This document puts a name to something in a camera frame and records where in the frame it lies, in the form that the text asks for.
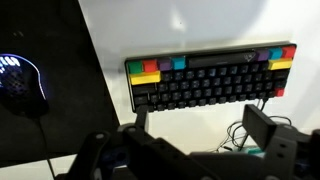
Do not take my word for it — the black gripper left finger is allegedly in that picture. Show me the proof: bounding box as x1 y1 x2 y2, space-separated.
134 104 151 132

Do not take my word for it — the black mouse cable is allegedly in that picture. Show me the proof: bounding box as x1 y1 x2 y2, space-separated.
32 114 57 180

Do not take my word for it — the black glowing computer mouse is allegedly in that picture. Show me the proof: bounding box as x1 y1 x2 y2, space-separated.
0 53 50 118

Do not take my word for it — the black mouse pad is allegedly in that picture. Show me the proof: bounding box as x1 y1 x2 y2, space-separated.
0 0 121 168

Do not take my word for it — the clear plastic bag green strip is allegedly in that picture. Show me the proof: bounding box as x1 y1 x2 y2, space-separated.
243 145 268 158

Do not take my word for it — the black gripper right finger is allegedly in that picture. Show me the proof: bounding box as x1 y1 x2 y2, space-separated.
241 103 278 152

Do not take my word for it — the black keyboard with coloured keys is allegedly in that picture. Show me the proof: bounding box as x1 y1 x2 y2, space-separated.
124 41 298 114

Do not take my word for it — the black keyboard cable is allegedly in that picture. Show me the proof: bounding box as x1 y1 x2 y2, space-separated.
260 98 269 112

